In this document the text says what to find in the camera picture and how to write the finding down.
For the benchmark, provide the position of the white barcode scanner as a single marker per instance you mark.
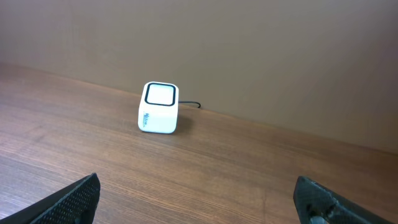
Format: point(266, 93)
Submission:
point(158, 108)

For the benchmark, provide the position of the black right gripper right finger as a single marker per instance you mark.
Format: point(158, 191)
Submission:
point(315, 203)

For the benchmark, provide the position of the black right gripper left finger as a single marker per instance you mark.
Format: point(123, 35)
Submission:
point(74, 204)

